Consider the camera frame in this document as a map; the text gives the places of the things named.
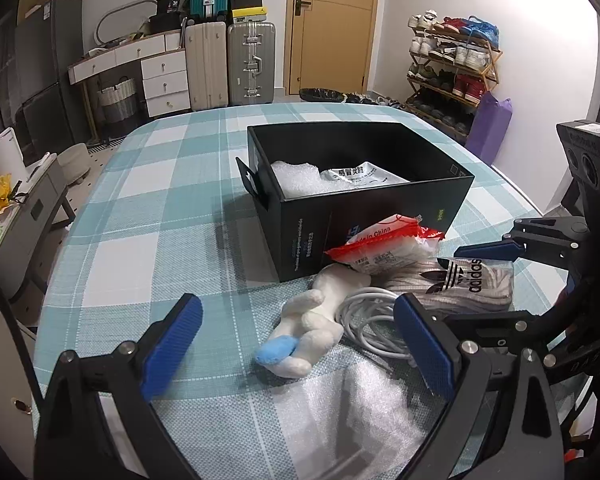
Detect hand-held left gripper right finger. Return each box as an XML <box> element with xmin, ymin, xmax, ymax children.
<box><xmin>394</xmin><ymin>292</ymin><xmax>566</xmax><ymax>480</ymax></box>

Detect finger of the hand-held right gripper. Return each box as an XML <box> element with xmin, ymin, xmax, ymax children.
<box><xmin>452</xmin><ymin>216</ymin><xmax>593</xmax><ymax>266</ymax></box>
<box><xmin>430</xmin><ymin>309</ymin><xmax>557</xmax><ymax>357</ymax></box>

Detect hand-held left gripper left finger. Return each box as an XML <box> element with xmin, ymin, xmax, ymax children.
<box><xmin>34</xmin><ymin>292</ymin><xmax>204</xmax><ymax>480</ymax></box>

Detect white charging cable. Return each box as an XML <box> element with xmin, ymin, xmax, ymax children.
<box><xmin>336</xmin><ymin>286</ymin><xmax>421</xmax><ymax>368</ymax></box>

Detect clear bag of white laces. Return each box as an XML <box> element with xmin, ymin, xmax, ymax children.
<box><xmin>384</xmin><ymin>256</ymin><xmax>516</xmax><ymax>313</ymax></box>

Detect red and white packet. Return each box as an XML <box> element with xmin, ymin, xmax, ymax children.
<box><xmin>324</xmin><ymin>213</ymin><xmax>445</xmax><ymax>277</ymax></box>

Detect white plush toy blue foot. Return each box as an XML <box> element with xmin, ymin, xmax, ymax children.
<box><xmin>254</xmin><ymin>263</ymin><xmax>372</xmax><ymax>378</ymax></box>

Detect silver medicine packet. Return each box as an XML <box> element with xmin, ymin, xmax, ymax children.
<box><xmin>320</xmin><ymin>160</ymin><xmax>411</xmax><ymax>192</ymax></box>

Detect black cardboard box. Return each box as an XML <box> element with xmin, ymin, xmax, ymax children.
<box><xmin>236</xmin><ymin>121</ymin><xmax>476</xmax><ymax>283</ymax></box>

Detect white bubble wrap piece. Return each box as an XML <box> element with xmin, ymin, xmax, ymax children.
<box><xmin>270</xmin><ymin>160</ymin><xmax>331</xmax><ymax>200</ymax></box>

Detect purple bag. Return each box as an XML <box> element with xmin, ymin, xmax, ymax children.
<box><xmin>465</xmin><ymin>91</ymin><xmax>514</xmax><ymax>166</ymax></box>

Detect white cabinet with knob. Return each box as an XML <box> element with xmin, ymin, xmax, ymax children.
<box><xmin>0</xmin><ymin>285</ymin><xmax>42</xmax><ymax>461</ymax></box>

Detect grey side table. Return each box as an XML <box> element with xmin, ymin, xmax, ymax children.
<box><xmin>0</xmin><ymin>160</ymin><xmax>76</xmax><ymax>302</ymax></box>

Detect shoes on floor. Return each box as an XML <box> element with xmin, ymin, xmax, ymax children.
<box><xmin>342</xmin><ymin>92</ymin><xmax>411</xmax><ymax>110</ymax></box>

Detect wooden shoe rack with shoes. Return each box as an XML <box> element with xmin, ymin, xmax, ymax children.
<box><xmin>407</xmin><ymin>9</ymin><xmax>501</xmax><ymax>134</ymax></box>

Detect round grey stool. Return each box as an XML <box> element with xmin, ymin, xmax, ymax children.
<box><xmin>57</xmin><ymin>143</ymin><xmax>90</xmax><ymax>186</ymax></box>

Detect grey dotted floor mat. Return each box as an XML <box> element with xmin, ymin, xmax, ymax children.
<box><xmin>87</xmin><ymin>139</ymin><xmax>127</xmax><ymax>157</ymax></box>

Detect black slippers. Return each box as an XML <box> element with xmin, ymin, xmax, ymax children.
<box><xmin>299</xmin><ymin>87</ymin><xmax>344</xmax><ymax>104</ymax></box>

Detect yellow wrapper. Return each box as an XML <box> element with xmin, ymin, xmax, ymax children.
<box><xmin>0</xmin><ymin>175</ymin><xmax>24</xmax><ymax>212</ymax></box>

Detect white and grey woven basket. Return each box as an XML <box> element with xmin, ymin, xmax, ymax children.
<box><xmin>97</xmin><ymin>76</ymin><xmax>138</xmax><ymax>122</ymax></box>

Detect white air purifier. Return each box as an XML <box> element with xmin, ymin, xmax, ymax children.
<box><xmin>0</xmin><ymin>127</ymin><xmax>26</xmax><ymax>177</ymax></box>

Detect white desk with drawers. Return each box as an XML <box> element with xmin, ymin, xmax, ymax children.
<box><xmin>67</xmin><ymin>30</ymin><xmax>191</xmax><ymax>143</ymax></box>

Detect yellow wooden door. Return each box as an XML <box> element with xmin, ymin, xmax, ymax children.
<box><xmin>285</xmin><ymin>0</ymin><xmax>381</xmax><ymax>96</ymax></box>

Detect beige suitcase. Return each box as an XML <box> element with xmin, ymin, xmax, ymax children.
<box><xmin>184</xmin><ymin>21</ymin><xmax>228</xmax><ymax>111</ymax></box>

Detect silver suitcase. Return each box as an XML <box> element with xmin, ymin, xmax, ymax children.
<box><xmin>226</xmin><ymin>21</ymin><xmax>276</xmax><ymax>107</ymax></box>

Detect grey refrigerator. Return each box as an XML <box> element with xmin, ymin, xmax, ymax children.
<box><xmin>15</xmin><ymin>0</ymin><xmax>84</xmax><ymax>153</ymax></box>

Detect dark tall cabinet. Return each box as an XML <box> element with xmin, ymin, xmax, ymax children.
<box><xmin>0</xmin><ymin>10</ymin><xmax>31</xmax><ymax>161</ymax></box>

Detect oval white framed mirror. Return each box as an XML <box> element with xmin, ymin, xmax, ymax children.
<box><xmin>96</xmin><ymin>0</ymin><xmax>156</xmax><ymax>47</ymax></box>

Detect flat brown cardboard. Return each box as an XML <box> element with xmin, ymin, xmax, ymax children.
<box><xmin>16</xmin><ymin>0</ymin><xmax>54</xmax><ymax>25</ymax></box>

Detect black cable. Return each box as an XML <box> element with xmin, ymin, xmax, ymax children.
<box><xmin>0</xmin><ymin>255</ymin><xmax>51</xmax><ymax>411</ymax></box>

